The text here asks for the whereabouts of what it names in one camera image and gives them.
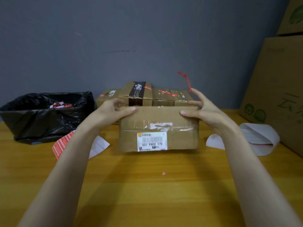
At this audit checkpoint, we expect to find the long brown cardboard box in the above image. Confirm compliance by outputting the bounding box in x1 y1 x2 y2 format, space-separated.
118 106 200 153

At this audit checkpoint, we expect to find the person's right hand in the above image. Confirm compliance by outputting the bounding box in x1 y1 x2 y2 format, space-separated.
180 88 238 138

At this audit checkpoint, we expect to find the person's left forearm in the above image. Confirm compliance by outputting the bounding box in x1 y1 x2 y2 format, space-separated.
18 125 102 227

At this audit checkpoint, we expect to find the white barcode label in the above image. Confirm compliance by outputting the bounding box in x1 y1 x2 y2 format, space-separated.
137 131 168 152

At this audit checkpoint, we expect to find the box with black tape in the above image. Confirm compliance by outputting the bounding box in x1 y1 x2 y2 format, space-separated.
118 81 153 107

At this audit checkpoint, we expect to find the large green printed carton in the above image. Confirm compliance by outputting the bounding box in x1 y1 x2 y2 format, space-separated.
276 0 303 36
238 35 303 158

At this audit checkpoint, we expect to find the new red sticker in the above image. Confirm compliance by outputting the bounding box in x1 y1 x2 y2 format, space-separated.
177 71 193 93

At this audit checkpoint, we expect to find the person's right forearm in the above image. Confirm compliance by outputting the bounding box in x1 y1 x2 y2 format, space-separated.
220 125 303 227

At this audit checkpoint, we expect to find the red sticker label strip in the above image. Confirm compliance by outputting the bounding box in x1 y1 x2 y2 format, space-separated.
52 130 110 160

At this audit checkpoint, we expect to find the white backing paper strip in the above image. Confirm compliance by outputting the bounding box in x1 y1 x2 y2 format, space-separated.
206 123 281 156

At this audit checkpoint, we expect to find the small brown cardboard box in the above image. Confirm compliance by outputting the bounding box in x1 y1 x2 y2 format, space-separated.
151 88 175 107
95 89 121 109
170 90 194 107

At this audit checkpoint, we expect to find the person's left hand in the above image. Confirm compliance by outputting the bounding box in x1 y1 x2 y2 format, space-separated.
81 98 137 138

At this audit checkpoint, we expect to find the black plastic trash bag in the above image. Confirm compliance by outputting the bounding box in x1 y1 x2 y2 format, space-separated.
0 91 95 145

